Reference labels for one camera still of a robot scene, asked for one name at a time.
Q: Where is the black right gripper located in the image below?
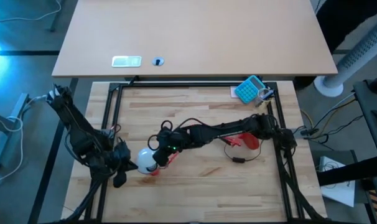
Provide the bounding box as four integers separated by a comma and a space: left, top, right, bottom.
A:
152, 129, 189, 167

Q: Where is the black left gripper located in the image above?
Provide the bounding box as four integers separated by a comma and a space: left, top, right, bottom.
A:
110, 141, 139, 189

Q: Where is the white globe lightbulb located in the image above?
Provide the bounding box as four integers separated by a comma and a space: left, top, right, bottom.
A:
136, 147, 160, 175

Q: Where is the white label plate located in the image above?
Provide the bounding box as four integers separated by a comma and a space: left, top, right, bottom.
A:
111, 55, 142, 68

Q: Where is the teal calculator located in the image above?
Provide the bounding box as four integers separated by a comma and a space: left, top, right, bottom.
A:
234, 75, 266, 105

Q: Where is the beige desk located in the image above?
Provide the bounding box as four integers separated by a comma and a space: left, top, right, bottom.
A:
51, 0, 338, 78

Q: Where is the grey metal table leg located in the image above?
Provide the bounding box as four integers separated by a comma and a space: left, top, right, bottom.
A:
0, 93, 30, 170

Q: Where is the grey desk leg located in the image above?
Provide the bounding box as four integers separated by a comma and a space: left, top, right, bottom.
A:
50, 0, 65, 32

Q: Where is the black metal beam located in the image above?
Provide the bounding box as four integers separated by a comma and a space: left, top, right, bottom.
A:
315, 155, 377, 187

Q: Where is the white tower fan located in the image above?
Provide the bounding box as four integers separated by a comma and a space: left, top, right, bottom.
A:
313, 15, 377, 98

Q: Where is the black lamp cable with switch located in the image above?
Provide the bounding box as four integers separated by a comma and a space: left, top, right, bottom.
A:
224, 139, 264, 164

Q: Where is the black aluminium rig frame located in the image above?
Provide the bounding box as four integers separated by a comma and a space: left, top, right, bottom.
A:
59, 81, 328, 224

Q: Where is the white floor cable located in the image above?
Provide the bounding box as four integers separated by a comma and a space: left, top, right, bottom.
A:
0, 114, 25, 185

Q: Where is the black power cable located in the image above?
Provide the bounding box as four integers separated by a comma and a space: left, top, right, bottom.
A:
299, 99, 363, 140

